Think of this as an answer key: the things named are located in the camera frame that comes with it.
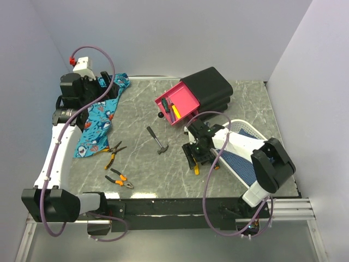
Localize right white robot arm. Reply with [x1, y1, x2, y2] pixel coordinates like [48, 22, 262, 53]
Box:
[184, 120, 296, 218]

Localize yellow black needle-nose pliers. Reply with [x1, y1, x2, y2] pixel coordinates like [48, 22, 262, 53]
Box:
[95, 141, 126, 170]

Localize black handle claw hammer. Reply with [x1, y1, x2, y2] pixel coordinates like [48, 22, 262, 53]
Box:
[146, 126, 169, 154]

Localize white perforated basket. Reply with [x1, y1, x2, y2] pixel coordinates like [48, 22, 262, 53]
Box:
[215, 118, 267, 189]

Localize black drawer cabinet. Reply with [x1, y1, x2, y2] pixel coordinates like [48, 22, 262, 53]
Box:
[180, 67, 233, 112]

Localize pink middle drawer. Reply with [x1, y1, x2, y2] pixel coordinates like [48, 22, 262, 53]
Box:
[189, 110, 199, 122]

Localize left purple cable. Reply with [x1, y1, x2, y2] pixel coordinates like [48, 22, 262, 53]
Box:
[39, 45, 129, 243]

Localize aluminium rail frame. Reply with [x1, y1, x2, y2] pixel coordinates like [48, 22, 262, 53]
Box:
[15, 198, 328, 262]

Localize pink drawer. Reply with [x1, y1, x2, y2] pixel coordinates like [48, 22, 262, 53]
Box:
[155, 81, 200, 126]
[189, 110, 199, 122]

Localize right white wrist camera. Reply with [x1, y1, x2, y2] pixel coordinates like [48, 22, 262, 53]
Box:
[184, 127, 196, 144]

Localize yellow handle screwdriver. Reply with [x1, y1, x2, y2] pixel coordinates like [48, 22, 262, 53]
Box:
[169, 98, 181, 120]
[194, 162, 200, 175]

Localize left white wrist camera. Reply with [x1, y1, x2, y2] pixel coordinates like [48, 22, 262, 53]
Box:
[69, 57, 96, 80]

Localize orange black combination pliers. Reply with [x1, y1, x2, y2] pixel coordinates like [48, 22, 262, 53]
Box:
[105, 168, 134, 189]

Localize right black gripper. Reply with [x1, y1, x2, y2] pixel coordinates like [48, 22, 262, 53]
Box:
[182, 139, 214, 170]

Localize black base crossbar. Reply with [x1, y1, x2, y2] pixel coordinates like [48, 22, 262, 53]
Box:
[75, 198, 271, 235]

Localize pink top drawer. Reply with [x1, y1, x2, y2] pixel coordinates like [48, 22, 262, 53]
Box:
[155, 81, 200, 126]

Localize blue red screwdriver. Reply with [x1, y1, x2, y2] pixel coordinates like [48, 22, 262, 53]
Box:
[169, 103, 176, 123]

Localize green handle screwdriver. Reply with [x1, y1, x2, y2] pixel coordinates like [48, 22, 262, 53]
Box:
[161, 97, 171, 113]

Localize blue checkered cloth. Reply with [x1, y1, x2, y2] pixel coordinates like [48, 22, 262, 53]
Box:
[219, 143, 256, 188]

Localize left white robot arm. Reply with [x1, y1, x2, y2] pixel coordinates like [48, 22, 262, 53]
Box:
[21, 72, 119, 223]

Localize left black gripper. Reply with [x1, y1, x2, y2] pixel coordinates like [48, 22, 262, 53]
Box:
[80, 71, 120, 107]

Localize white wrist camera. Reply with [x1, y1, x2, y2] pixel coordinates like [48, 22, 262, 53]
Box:
[184, 127, 196, 144]
[69, 57, 96, 80]

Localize blue shark print cloth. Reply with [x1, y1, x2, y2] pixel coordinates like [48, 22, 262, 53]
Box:
[74, 73, 130, 158]

